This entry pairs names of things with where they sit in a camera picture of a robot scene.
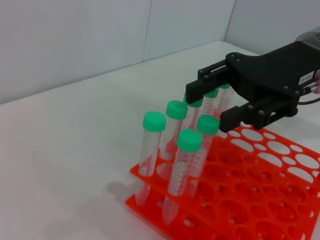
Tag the orange plastic test tube rack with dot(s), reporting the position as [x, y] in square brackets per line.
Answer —
[250, 190]

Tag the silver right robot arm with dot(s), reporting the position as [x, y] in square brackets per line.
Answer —
[310, 37]

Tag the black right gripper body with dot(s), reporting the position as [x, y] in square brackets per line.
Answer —
[270, 77]

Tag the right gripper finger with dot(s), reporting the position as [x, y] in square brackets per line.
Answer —
[200, 87]
[235, 120]

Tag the clear test tube green cap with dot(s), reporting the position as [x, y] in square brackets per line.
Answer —
[207, 125]
[176, 111]
[185, 170]
[209, 105]
[193, 115]
[225, 98]
[153, 140]

